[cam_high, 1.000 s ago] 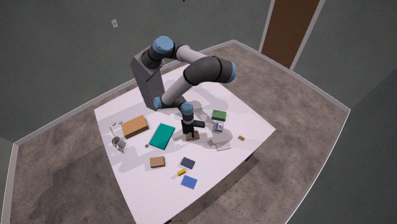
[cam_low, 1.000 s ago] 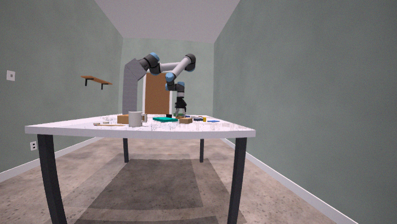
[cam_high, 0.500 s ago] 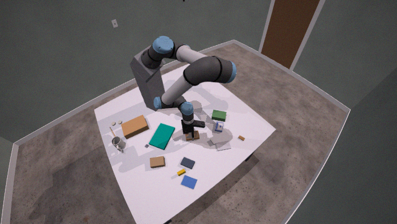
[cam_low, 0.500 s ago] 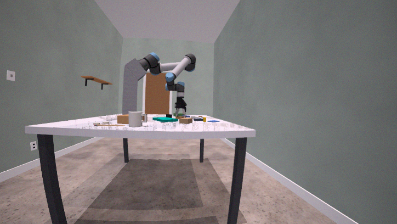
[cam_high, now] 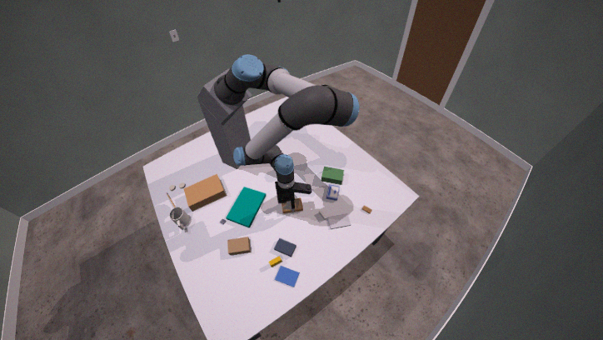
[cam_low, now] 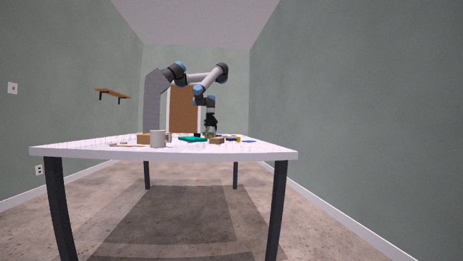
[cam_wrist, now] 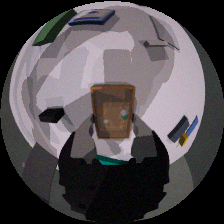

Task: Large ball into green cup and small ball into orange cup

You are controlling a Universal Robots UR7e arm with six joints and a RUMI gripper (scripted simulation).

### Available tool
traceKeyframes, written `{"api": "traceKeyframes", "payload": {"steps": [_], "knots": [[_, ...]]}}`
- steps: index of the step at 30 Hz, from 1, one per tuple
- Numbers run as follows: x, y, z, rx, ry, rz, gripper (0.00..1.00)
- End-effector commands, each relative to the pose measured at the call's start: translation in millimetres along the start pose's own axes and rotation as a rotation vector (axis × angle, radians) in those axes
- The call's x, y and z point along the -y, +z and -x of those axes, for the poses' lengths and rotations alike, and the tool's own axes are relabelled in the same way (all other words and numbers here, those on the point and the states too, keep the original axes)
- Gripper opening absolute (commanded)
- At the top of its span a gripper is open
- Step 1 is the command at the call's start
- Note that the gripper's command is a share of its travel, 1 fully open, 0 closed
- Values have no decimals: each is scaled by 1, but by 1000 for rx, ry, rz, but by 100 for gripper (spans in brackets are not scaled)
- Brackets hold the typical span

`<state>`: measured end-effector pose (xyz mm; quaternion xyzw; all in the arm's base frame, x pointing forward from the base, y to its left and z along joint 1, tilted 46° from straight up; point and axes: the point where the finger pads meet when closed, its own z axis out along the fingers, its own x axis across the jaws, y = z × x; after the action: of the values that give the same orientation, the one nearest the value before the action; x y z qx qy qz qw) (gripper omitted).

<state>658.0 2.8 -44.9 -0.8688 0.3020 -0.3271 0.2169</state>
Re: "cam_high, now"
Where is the small yellow block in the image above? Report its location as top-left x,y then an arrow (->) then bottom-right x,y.
269,256 -> 282,267

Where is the grey mug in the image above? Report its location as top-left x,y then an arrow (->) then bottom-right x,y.
169,207 -> 189,230

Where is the blue flat square pad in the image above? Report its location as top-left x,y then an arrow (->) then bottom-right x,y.
275,266 -> 299,287

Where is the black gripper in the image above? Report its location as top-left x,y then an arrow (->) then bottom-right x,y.
275,182 -> 295,213

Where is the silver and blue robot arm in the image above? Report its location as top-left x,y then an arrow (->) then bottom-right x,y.
214,55 -> 359,194

